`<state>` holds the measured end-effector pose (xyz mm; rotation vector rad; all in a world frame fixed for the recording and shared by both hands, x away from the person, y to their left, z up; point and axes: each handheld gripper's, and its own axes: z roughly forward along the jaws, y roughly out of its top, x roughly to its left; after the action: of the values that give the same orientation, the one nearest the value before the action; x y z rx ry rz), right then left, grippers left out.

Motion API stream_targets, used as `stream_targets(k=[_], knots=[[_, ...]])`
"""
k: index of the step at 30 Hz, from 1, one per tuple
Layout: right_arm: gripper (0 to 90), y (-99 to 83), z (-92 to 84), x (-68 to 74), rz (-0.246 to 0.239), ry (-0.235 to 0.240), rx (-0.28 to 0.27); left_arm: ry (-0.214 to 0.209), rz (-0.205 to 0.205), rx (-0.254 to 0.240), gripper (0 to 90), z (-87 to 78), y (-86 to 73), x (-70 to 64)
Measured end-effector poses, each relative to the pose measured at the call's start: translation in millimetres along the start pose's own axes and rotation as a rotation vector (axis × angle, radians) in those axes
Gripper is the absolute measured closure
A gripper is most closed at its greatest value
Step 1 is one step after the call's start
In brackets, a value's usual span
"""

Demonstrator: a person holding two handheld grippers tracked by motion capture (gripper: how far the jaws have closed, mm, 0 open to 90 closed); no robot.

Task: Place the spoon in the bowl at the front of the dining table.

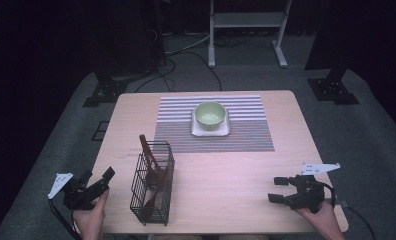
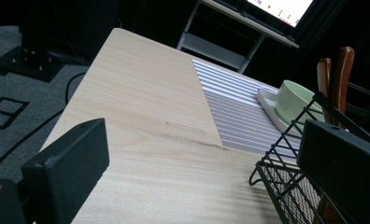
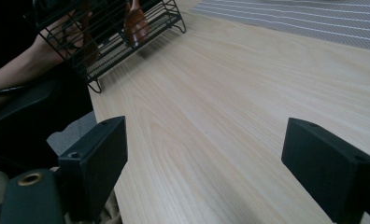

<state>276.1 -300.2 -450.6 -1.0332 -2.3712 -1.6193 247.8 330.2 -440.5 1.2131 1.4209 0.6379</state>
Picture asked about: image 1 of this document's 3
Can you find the black floor frame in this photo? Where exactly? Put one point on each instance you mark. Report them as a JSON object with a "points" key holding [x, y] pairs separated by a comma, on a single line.
{"points": [[93, 136]]}

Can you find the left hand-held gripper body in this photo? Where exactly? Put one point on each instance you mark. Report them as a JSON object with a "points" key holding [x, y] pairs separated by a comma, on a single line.
{"points": [[77, 198]]}

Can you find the person's right hand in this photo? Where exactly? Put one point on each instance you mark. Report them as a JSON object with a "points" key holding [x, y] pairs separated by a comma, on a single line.
{"points": [[324, 223]]}

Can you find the green bowl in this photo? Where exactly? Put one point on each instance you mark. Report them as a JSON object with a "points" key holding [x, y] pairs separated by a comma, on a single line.
{"points": [[210, 116]]}

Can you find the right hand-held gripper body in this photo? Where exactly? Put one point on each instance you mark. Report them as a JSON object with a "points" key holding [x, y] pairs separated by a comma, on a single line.
{"points": [[307, 193]]}

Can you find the black stand base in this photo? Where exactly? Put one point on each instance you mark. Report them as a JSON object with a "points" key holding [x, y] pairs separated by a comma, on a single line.
{"points": [[106, 93], [332, 91]]}

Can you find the white metal stand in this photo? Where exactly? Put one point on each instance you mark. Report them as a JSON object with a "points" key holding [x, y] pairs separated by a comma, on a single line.
{"points": [[212, 50]]}

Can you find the striped placemat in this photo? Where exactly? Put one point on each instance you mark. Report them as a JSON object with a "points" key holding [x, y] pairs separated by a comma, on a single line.
{"points": [[172, 140]]}

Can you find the dark wooden spoon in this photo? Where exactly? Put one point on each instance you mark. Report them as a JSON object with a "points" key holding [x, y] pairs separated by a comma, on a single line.
{"points": [[154, 191]]}

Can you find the brown wooden spatula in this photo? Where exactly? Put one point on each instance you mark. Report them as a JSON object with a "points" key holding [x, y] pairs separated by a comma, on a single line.
{"points": [[147, 151]]}

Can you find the person's left hand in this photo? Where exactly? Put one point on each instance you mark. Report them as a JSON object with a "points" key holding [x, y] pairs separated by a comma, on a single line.
{"points": [[91, 221]]}

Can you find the white square plate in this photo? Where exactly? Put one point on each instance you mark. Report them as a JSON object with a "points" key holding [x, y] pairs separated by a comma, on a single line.
{"points": [[199, 132]]}

